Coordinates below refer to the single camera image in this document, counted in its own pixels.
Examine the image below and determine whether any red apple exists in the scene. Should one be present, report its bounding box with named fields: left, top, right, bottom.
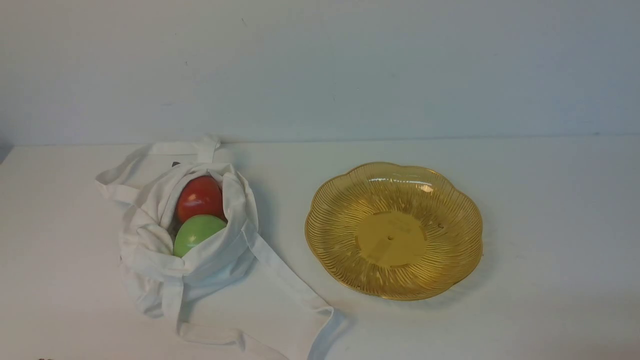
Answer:
left=176, top=175, right=227, bottom=223

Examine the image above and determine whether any white cloth tote bag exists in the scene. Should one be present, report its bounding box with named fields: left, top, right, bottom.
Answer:
left=94, top=135, right=345, bottom=360

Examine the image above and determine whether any amber ribbed plastic plate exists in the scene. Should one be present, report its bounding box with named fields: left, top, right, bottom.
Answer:
left=304, top=162, right=483, bottom=301

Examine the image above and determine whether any green apple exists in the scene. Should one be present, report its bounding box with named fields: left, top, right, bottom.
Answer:
left=173, top=214, right=227, bottom=258

